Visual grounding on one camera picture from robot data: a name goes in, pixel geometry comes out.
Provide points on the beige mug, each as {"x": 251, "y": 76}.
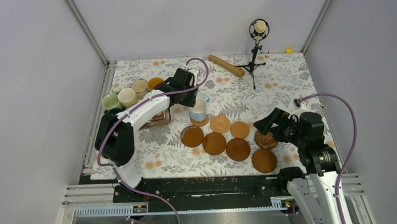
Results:
{"x": 140, "y": 87}

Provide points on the metal serving tray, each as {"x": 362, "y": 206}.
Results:
{"x": 160, "y": 119}

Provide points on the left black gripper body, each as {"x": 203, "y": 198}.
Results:
{"x": 188, "y": 98}

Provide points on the yellow-green mug white inside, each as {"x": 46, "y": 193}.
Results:
{"x": 127, "y": 97}

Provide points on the light green mug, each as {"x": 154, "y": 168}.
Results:
{"x": 111, "y": 101}

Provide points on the dark scuffed brown coaster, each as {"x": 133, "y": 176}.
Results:
{"x": 265, "y": 141}

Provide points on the glossy brown coaster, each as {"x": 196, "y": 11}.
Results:
{"x": 192, "y": 136}

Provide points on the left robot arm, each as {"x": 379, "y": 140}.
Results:
{"x": 117, "y": 139}

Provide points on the light blue mug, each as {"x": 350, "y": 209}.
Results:
{"x": 198, "y": 112}

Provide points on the light cork coaster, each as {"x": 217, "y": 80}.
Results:
{"x": 240, "y": 129}
{"x": 200, "y": 124}

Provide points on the wooden rolling pin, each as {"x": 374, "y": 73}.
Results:
{"x": 237, "y": 71}

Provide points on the woven rattan coaster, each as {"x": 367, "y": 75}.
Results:
{"x": 220, "y": 124}

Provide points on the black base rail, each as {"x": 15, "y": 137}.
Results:
{"x": 206, "y": 193}

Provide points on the floral patterned table mat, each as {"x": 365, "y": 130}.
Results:
{"x": 160, "y": 153}

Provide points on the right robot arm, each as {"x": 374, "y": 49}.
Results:
{"x": 317, "y": 192}

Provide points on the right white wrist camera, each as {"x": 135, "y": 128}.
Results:
{"x": 301, "y": 107}

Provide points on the dark green mug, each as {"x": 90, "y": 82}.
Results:
{"x": 115, "y": 111}

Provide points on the microphone on black tripod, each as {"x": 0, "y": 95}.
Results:
{"x": 258, "y": 30}

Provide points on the blue mug orange inside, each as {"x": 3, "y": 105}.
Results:
{"x": 152, "y": 83}

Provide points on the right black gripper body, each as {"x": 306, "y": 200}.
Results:
{"x": 287, "y": 130}

